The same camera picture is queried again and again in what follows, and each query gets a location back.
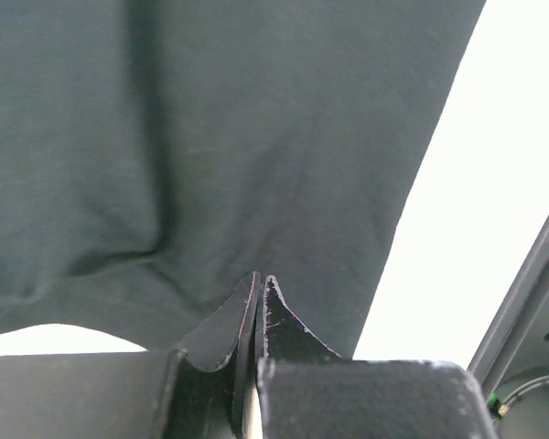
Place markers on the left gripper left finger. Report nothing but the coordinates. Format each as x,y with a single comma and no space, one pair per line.
200,388

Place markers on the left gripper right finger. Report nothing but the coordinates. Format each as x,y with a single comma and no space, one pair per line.
306,390

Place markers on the black t shirt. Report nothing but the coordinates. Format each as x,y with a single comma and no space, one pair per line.
152,153

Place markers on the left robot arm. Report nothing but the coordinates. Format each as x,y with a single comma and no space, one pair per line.
254,351

